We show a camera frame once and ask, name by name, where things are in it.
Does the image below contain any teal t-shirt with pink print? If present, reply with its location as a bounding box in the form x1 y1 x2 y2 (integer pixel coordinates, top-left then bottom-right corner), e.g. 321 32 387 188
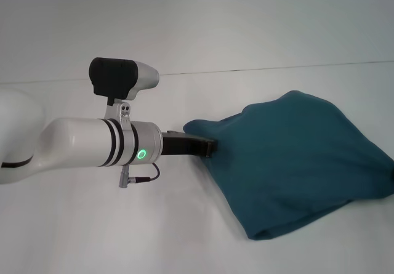
182 89 394 241

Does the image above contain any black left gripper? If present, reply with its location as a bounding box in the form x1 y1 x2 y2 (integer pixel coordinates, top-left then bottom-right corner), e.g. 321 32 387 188
160 129 219 159

